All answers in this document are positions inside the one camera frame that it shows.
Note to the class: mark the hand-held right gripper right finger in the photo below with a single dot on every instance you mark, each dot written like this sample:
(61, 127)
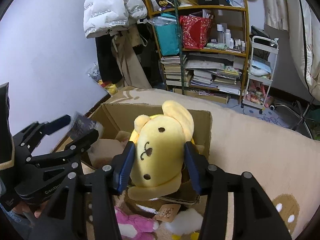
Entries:
(193, 170)

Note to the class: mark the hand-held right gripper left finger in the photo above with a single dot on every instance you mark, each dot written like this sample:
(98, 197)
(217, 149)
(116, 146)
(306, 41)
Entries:
(125, 167)

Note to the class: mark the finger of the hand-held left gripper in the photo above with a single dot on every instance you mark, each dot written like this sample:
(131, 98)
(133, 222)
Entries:
(82, 142)
(57, 122)

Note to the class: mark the black tissue pack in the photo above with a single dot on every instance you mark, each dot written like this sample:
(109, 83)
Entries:
(83, 126)

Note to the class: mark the yellow dog plush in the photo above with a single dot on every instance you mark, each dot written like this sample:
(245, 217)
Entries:
(160, 150)

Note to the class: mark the brown cardboard box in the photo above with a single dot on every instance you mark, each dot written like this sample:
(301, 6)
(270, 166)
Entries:
(120, 115)

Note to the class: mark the person's left hand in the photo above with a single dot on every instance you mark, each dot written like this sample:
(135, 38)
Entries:
(37, 211)

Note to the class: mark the white fluffy plush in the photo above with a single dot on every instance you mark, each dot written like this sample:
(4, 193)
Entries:
(185, 220)

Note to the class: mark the pink plush toy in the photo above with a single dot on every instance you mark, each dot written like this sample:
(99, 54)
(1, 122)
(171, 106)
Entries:
(135, 225)

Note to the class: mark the plastic bag of toys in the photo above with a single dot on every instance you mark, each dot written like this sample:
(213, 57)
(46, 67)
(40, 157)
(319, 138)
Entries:
(110, 87)

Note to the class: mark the black hanging garment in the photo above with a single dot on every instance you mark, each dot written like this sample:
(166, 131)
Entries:
(105, 60)

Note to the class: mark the beige trench coat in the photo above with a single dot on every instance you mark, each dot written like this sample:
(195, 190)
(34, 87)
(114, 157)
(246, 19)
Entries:
(127, 65)

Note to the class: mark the lavender floor rug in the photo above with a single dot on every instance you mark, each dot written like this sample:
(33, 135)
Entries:
(270, 120)

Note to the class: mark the pile of magazines and papers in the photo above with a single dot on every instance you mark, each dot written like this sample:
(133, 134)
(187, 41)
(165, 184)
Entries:
(212, 80)

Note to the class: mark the stack of books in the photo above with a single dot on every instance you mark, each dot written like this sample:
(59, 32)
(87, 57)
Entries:
(172, 72)

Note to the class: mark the pink fabric bundle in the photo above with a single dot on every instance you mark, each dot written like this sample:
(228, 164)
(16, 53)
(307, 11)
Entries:
(257, 92)

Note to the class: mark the black tote bag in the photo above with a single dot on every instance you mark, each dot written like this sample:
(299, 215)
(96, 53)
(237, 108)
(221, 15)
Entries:
(150, 62)

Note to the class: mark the pale blue cloth bundle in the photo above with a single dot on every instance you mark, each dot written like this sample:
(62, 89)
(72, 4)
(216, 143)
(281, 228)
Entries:
(260, 67)

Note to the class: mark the white puffer jacket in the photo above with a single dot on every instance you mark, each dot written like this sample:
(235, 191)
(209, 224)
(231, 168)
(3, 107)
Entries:
(107, 7)

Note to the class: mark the teal shopping bag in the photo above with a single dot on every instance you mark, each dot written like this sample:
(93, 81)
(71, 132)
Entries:
(166, 37)

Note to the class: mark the red gift bag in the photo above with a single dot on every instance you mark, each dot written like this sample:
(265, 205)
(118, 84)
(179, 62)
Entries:
(193, 33)

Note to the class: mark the group of small cosmetic bottles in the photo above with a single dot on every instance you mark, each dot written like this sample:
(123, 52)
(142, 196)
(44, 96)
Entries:
(220, 35)

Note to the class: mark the green pole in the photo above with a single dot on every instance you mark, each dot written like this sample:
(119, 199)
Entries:
(178, 30)

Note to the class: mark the white trolley cart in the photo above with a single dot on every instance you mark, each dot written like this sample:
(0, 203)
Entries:
(260, 39)

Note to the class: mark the black pouch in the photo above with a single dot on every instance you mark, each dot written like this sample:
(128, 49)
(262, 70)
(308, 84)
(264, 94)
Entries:
(260, 31)

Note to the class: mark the wooden shelf rack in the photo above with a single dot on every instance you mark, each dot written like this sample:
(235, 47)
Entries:
(200, 8)

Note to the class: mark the pale floral curtain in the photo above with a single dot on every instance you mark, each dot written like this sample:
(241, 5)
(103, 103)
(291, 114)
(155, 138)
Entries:
(275, 5)

